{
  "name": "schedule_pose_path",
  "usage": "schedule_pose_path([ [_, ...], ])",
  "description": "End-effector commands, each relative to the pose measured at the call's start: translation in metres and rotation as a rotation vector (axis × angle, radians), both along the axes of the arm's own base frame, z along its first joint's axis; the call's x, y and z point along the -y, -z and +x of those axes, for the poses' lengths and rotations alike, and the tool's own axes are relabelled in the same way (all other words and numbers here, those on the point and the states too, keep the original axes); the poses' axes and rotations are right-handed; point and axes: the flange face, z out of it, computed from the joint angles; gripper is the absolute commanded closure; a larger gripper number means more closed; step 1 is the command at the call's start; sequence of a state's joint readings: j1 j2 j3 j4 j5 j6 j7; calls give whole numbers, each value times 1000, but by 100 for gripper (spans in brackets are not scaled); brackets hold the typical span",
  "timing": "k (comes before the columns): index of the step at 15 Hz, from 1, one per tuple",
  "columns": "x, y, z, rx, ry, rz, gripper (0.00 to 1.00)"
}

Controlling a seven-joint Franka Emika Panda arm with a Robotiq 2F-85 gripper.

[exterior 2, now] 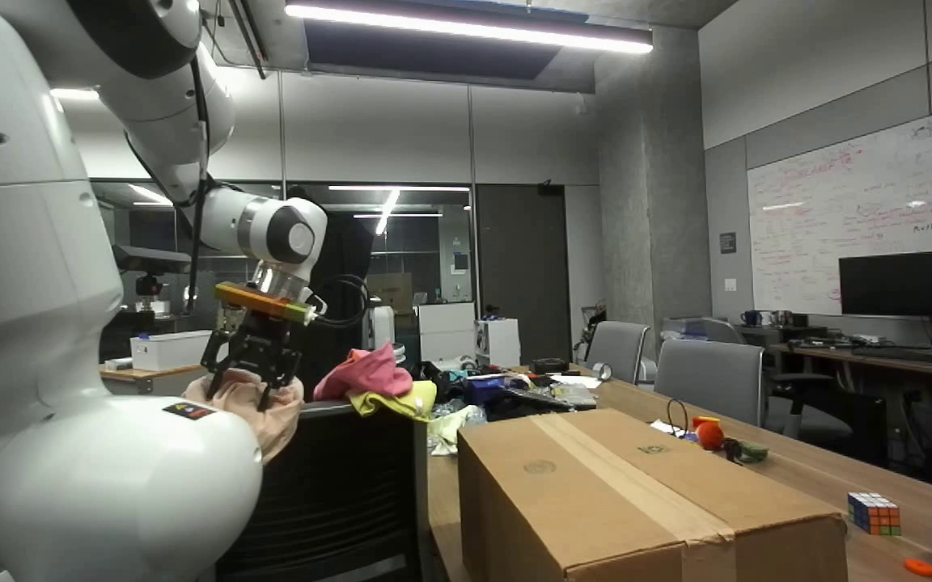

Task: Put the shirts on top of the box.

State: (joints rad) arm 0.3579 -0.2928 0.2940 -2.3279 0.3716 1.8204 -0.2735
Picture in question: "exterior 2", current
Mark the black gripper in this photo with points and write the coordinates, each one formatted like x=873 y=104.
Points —
x=257 y=343

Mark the peach shirt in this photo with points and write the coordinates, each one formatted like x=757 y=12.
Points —
x=282 y=428

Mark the pink shirt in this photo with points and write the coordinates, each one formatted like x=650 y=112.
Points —
x=365 y=373

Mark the yellow shirt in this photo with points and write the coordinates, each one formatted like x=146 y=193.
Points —
x=406 y=403

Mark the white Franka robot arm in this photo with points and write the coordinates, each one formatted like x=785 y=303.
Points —
x=33 y=269

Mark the large cardboard box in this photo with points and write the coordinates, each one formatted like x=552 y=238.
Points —
x=617 y=505

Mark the white plastic bin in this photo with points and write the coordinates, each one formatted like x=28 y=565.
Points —
x=169 y=350

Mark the tall black panel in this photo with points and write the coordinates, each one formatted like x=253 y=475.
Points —
x=341 y=279

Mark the white canister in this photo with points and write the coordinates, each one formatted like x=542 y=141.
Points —
x=382 y=327

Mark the white cabinet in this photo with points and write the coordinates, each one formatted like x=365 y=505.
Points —
x=444 y=336
x=504 y=343

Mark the pale crumpled plastic bag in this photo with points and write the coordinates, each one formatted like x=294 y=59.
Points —
x=456 y=420

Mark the black cloth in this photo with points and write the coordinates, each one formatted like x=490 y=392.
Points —
x=532 y=404

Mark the orange ball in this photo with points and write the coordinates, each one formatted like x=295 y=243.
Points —
x=710 y=433

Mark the dark green clip toy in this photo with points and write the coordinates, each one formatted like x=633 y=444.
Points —
x=747 y=451

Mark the Rubik's cube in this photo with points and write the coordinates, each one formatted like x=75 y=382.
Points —
x=875 y=513

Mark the wooden desk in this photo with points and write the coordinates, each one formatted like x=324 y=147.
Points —
x=897 y=362

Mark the black computer monitor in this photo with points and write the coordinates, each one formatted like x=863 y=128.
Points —
x=908 y=283

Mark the small orange disc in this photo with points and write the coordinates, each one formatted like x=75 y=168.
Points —
x=920 y=566

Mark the wrist camera with orange mount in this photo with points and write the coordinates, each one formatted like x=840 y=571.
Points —
x=261 y=303

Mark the wall thermostat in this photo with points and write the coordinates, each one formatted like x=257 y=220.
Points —
x=726 y=243

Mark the wall whiteboard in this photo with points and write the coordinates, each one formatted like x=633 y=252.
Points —
x=866 y=214

